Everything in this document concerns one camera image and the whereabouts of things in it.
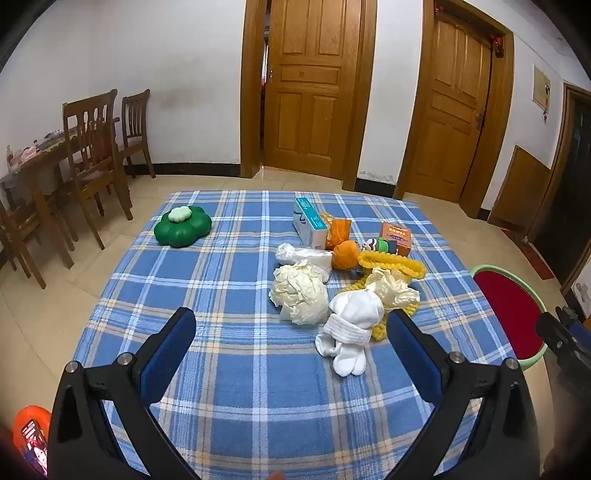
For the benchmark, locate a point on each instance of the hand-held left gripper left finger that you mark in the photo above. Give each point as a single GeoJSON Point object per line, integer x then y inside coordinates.
{"type": "Point", "coordinates": [168, 350]}

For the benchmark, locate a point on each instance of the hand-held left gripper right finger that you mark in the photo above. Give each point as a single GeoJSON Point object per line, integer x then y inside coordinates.
{"type": "Point", "coordinates": [415, 355]}

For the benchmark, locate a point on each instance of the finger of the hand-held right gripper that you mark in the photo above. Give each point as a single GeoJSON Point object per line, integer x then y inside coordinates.
{"type": "Point", "coordinates": [581, 325]}
{"type": "Point", "coordinates": [565, 350]}

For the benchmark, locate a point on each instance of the red basin with green rim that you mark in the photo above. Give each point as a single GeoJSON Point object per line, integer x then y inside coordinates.
{"type": "Point", "coordinates": [508, 314]}

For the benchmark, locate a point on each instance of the orange foam fruit net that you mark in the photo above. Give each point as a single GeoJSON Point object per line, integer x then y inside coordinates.
{"type": "Point", "coordinates": [345, 254]}

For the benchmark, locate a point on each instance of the orange noodle snack packet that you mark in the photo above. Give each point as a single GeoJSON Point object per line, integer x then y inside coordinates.
{"type": "Point", "coordinates": [328, 230]}

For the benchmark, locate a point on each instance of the cream crumpled wrapper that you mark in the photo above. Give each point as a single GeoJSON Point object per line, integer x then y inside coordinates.
{"type": "Point", "coordinates": [392, 288]}

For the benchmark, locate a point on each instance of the white sock bundle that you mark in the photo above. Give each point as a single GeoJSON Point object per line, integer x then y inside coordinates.
{"type": "Point", "coordinates": [355, 314]}

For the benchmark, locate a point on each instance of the red floor mat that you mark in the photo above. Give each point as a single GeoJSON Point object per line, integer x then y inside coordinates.
{"type": "Point", "coordinates": [540, 263]}

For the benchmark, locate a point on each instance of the blue plaid blanket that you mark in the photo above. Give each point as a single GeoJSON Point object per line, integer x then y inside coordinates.
{"type": "Point", "coordinates": [240, 277]}

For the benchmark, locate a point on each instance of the orange cardboard box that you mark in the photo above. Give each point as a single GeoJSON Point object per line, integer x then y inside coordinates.
{"type": "Point", "coordinates": [399, 240]}

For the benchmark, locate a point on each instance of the small green white toy figure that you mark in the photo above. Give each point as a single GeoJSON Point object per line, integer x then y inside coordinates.
{"type": "Point", "coordinates": [376, 244]}

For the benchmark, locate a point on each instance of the green clover-shaped box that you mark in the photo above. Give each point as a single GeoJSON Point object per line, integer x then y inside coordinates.
{"type": "Point", "coordinates": [184, 230]}

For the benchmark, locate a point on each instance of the black entrance door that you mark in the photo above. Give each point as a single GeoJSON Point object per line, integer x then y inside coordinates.
{"type": "Point", "coordinates": [572, 198]}

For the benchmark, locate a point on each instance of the cream crumpled paper wrap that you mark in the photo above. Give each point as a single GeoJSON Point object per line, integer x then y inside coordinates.
{"type": "Point", "coordinates": [300, 290]}

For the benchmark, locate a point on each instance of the clear plastic bag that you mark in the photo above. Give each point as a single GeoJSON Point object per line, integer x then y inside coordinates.
{"type": "Point", "coordinates": [314, 261]}

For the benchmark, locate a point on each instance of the orange plastic container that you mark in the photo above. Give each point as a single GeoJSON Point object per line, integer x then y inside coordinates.
{"type": "Point", "coordinates": [34, 414]}

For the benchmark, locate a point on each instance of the colourful printed packet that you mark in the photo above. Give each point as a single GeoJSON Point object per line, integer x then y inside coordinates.
{"type": "Point", "coordinates": [37, 447]}

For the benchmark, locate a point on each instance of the white and blue carton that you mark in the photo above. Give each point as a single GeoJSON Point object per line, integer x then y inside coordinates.
{"type": "Point", "coordinates": [309, 226]}

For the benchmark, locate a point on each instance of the brown wooden dining table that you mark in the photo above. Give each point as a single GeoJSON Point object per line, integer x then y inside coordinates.
{"type": "Point", "coordinates": [37, 161]}

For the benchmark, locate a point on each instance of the pile of table clutter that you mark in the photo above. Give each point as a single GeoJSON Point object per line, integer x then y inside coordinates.
{"type": "Point", "coordinates": [30, 150]}

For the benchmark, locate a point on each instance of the brown wooden door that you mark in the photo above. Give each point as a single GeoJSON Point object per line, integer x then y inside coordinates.
{"type": "Point", "coordinates": [452, 106]}
{"type": "Point", "coordinates": [314, 92]}

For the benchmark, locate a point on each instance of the red door ornament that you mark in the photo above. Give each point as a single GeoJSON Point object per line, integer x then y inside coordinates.
{"type": "Point", "coordinates": [497, 46]}

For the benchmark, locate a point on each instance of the wooden wall panel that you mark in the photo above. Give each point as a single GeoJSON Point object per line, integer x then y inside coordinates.
{"type": "Point", "coordinates": [521, 189]}

